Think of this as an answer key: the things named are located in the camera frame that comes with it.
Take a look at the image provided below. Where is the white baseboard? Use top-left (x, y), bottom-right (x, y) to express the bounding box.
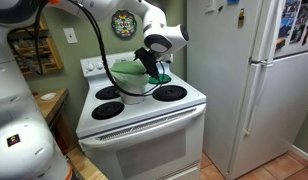
top-left (290, 144), bottom-right (308, 163)

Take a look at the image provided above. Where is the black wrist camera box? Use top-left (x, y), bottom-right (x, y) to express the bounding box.
top-left (133, 47), bottom-right (149, 62)

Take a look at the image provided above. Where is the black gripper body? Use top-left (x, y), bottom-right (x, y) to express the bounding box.
top-left (140, 49), bottom-right (159, 73)

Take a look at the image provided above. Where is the wooden side counter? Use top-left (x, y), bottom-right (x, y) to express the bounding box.
top-left (32, 88), bottom-right (77, 154)

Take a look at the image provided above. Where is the white fridge door handle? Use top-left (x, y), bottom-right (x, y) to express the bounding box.
top-left (243, 61), bottom-right (274, 137)

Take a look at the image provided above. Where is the white light switch plate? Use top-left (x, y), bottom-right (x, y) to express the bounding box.
top-left (63, 27), bottom-right (79, 45)

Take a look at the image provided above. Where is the white electric stove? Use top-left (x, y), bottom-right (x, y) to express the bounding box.
top-left (75, 50), bottom-right (207, 180)

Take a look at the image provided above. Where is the green round burner cover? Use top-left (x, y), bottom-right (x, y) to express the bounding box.
top-left (148, 73), bottom-right (173, 85)

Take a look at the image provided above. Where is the white oven door handle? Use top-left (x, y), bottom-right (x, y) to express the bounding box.
top-left (78, 103), bottom-right (207, 150)

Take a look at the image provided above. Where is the small black coil burner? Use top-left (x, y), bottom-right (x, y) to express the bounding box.
top-left (95, 84), bottom-right (123, 101)

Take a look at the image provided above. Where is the medium black coil burner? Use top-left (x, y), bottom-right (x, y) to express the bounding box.
top-left (91, 101), bottom-right (126, 121)

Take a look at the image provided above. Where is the yellow black magnet clip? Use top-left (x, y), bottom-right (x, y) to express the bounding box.
top-left (237, 8), bottom-right (246, 28)

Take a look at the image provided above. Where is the white refrigerator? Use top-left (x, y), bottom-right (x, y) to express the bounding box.
top-left (186, 0), bottom-right (308, 180)

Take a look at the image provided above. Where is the white small dish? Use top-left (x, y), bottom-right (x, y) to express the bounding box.
top-left (39, 92), bottom-right (58, 102)

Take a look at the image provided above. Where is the photo collage on fridge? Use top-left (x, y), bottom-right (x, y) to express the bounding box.
top-left (275, 0), bottom-right (308, 51)

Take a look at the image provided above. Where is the large black coil burner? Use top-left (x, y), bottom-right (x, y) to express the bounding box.
top-left (151, 84), bottom-right (188, 102)

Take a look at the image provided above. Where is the white freezer door handle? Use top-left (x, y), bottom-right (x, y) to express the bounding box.
top-left (249, 0), bottom-right (282, 65)

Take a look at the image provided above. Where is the wooden spice rack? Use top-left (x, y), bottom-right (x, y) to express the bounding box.
top-left (7, 16), bottom-right (64, 76)

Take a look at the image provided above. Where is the colourful decorative wall plate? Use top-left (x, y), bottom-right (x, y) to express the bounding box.
top-left (111, 9), bottom-right (138, 39)

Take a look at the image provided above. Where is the green bin lid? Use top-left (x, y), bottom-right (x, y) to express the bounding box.
top-left (110, 61), bottom-right (147, 76)

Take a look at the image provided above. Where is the white paper note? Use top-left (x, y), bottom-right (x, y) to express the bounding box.
top-left (204, 0), bottom-right (216, 14)

